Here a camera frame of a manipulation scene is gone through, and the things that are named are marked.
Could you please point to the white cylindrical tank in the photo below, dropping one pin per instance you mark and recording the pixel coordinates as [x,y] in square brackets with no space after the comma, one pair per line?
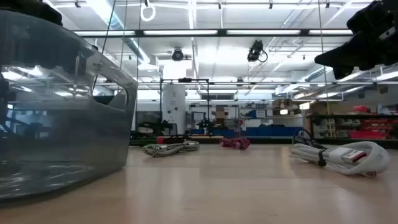
[174,105]

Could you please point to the blue storage bins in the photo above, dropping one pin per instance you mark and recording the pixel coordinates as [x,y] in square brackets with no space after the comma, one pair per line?
[273,131]

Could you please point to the black metal cart frame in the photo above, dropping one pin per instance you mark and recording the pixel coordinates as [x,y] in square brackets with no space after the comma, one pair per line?
[185,80]

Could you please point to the translucent grey plastic bin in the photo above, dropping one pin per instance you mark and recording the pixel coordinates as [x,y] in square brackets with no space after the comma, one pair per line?
[62,140]

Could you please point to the black overhead camera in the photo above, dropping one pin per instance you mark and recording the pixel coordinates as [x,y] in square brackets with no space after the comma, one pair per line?
[255,49]

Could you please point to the storage shelf with red bins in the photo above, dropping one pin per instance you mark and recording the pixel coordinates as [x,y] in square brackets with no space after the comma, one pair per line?
[370,134]

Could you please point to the round black ceiling fixture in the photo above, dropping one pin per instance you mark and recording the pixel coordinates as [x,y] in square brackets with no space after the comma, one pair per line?
[178,55]

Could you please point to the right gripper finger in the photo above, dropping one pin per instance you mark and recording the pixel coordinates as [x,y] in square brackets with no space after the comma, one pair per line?
[379,56]
[339,54]

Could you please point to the overhead light bar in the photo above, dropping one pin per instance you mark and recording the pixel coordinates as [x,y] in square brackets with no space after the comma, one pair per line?
[180,32]

